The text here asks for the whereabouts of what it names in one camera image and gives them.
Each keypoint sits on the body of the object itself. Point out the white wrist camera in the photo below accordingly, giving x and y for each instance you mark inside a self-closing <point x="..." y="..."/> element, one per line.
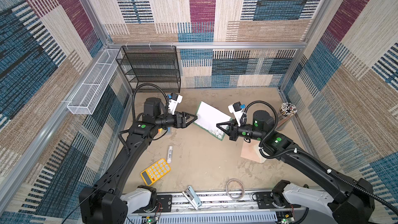
<point x="238" y="110"/>
<point x="174" y="100"/>

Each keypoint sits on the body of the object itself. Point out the light blue stapler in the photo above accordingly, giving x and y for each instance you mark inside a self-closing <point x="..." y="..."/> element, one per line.
<point x="192" y="198"/>

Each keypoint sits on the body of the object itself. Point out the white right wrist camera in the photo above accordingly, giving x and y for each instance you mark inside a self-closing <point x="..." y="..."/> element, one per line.
<point x="238" y="110"/>

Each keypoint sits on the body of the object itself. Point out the black wire shelf rack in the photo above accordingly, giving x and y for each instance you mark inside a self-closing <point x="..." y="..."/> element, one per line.
<point x="157" y="65"/>

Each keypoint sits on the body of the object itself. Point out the yellow calculator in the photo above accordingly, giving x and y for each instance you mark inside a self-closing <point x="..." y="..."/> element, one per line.
<point x="155" y="172"/>

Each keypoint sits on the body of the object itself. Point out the pink envelope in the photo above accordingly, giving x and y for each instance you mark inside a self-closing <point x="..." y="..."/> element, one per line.
<point x="251" y="152"/>

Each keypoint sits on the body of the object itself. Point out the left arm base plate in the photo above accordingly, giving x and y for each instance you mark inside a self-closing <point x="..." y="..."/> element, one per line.
<point x="162" y="203"/>

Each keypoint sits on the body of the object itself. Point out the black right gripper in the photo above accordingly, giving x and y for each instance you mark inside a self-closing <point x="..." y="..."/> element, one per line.
<point x="231" y="131"/>

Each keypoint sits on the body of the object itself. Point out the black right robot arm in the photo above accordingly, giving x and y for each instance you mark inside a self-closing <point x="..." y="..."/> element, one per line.
<point x="346" y="200"/>

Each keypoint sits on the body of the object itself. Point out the white glue stick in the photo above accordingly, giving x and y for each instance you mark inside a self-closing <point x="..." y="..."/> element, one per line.
<point x="169" y="154"/>

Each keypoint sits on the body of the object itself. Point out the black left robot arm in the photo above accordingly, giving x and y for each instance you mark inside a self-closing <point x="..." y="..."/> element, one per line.
<point x="104" y="203"/>

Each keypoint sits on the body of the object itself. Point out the white letter with green border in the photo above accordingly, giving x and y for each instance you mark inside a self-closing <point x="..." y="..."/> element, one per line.
<point x="208" y="117"/>

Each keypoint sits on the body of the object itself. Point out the white wire mesh basket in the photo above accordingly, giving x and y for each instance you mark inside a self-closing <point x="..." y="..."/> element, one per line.
<point x="89" y="93"/>

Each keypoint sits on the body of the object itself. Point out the cup of pencils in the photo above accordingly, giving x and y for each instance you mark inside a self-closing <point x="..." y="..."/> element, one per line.
<point x="286" y="112"/>

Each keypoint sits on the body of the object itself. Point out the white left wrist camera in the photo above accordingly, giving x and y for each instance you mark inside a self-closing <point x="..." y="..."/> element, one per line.
<point x="174" y="100"/>

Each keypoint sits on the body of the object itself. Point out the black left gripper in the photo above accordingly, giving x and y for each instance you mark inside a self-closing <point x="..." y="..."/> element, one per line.
<point x="182" y="121"/>

